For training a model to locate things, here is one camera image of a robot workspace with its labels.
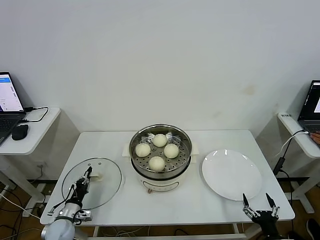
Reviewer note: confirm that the white side table with label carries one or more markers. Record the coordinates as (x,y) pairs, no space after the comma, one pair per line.
(290,125)

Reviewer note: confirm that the white label sticker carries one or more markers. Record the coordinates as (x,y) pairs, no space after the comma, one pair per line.
(286,115)

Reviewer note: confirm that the white power strip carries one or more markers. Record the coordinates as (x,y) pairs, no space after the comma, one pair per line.
(28,212)

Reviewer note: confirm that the laptop with dark screen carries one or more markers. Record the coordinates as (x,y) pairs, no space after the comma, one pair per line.
(310,105)

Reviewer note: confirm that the steel steamer pot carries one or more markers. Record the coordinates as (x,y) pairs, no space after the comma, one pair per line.
(162,183)

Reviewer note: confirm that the laptop with bright screen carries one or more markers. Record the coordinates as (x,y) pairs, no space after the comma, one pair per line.
(10,120)

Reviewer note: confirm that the stainless steel steamer basket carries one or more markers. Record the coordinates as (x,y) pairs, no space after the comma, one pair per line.
(140,136)

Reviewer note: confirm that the white steamed baozi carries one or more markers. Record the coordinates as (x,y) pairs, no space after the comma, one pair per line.
(143,150)
(156,163)
(171,151)
(160,140)

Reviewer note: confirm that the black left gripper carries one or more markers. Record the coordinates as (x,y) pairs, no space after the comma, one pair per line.
(82,188)

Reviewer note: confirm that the white wall socket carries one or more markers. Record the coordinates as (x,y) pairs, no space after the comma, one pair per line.
(42,165)

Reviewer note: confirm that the black shoe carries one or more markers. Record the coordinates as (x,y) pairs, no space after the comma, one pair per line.
(293,235)
(313,228)

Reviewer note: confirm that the white round plate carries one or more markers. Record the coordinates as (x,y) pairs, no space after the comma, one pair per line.
(232,175)

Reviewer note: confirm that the white side table with mouse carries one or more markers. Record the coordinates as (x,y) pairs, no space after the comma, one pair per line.
(37,135)

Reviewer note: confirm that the round glass lid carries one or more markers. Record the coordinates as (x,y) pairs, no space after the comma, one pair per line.
(110,185)

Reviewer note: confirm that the black computer mouse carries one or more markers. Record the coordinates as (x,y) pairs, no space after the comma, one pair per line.
(20,132)

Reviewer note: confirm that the person hand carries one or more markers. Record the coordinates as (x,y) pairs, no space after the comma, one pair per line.
(316,138)

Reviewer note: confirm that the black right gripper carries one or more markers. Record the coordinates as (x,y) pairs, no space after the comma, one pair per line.
(267,221)

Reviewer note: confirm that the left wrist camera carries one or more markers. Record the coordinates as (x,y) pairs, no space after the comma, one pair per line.
(83,215)

